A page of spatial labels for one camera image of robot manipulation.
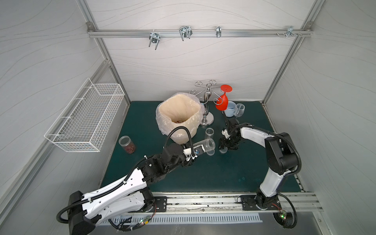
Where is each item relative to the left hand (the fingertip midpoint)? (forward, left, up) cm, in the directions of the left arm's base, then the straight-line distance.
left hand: (191, 146), depth 70 cm
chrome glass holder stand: (+35, -11, -20) cm, 42 cm away
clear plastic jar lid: (+8, -12, -23) cm, 27 cm away
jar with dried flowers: (+18, -11, -14) cm, 25 cm away
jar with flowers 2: (-4, -7, +10) cm, 13 cm away
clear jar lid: (+9, -21, -22) cm, 31 cm away
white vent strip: (-27, -2, -23) cm, 35 cm away
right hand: (+11, -21, -22) cm, 32 cm away
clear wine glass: (+37, -34, -13) cm, 52 cm away
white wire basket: (+6, +51, +8) cm, 52 cm away
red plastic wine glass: (+27, -17, +4) cm, 32 cm away
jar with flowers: (+8, +39, -12) cm, 41 cm away
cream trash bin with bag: (+30, +8, -7) cm, 32 cm away
